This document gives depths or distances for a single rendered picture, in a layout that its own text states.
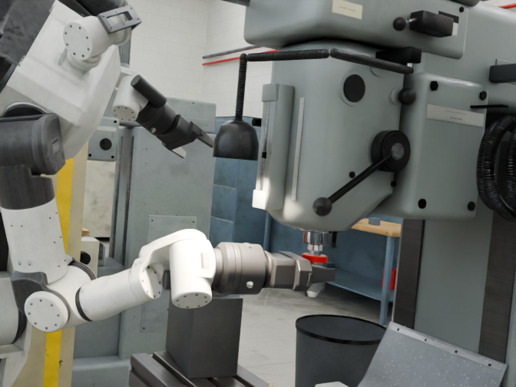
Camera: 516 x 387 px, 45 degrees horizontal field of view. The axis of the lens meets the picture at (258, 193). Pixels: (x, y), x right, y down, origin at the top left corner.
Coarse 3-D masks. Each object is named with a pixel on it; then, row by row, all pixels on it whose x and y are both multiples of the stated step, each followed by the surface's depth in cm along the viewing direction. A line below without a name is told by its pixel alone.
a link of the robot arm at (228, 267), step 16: (192, 240) 103; (208, 240) 104; (176, 256) 102; (192, 256) 101; (208, 256) 102; (224, 256) 103; (240, 256) 103; (176, 272) 101; (192, 272) 100; (208, 272) 101; (224, 272) 102; (240, 272) 102; (176, 288) 99; (192, 288) 98; (208, 288) 100; (224, 288) 103; (176, 304) 101; (192, 304) 102
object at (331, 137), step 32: (288, 64) 106; (320, 64) 99; (352, 64) 100; (320, 96) 100; (352, 96) 99; (384, 96) 104; (320, 128) 100; (352, 128) 101; (384, 128) 105; (288, 160) 104; (320, 160) 100; (352, 160) 102; (288, 192) 104; (320, 192) 100; (352, 192) 102; (384, 192) 106; (288, 224) 106; (320, 224) 104; (352, 224) 108
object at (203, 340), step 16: (208, 304) 141; (224, 304) 142; (240, 304) 144; (176, 320) 153; (192, 320) 140; (208, 320) 141; (224, 320) 143; (240, 320) 144; (176, 336) 152; (192, 336) 140; (208, 336) 142; (224, 336) 143; (176, 352) 151; (192, 352) 140; (208, 352) 142; (224, 352) 143; (192, 368) 141; (208, 368) 142; (224, 368) 144
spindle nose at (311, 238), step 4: (304, 232) 111; (308, 232) 110; (304, 236) 110; (308, 236) 110; (312, 236) 109; (316, 236) 109; (320, 236) 109; (324, 236) 109; (328, 236) 110; (304, 240) 110; (308, 240) 110; (312, 240) 109; (316, 240) 109; (320, 240) 109; (324, 240) 109; (328, 240) 110; (312, 244) 109; (316, 244) 109; (320, 244) 109; (324, 244) 109; (328, 244) 110
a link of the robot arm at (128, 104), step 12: (120, 84) 154; (132, 84) 150; (144, 84) 150; (120, 96) 151; (132, 96) 151; (144, 96) 153; (156, 96) 153; (120, 108) 150; (132, 108) 150; (144, 108) 155; (156, 108) 156; (132, 120) 154; (144, 120) 156; (156, 120) 157
